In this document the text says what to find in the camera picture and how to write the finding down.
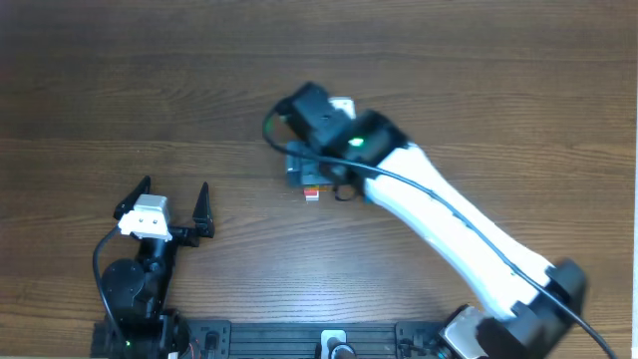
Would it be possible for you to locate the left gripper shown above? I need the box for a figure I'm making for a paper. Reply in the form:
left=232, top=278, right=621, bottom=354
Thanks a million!
left=113, top=175, right=216, bottom=248

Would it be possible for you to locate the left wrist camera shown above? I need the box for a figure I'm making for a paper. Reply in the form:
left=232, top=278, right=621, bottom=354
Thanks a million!
left=118, top=193, right=174, bottom=242

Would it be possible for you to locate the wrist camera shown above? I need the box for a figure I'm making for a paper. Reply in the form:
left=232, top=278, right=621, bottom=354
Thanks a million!
left=328, top=96, right=358, bottom=121
left=118, top=193, right=174, bottom=242

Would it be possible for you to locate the mounting rail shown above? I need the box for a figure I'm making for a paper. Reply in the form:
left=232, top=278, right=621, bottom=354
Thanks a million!
left=92, top=319, right=453, bottom=359

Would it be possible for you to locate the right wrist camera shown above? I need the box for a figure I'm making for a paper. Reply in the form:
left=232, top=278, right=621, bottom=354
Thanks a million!
left=328, top=96, right=358, bottom=121

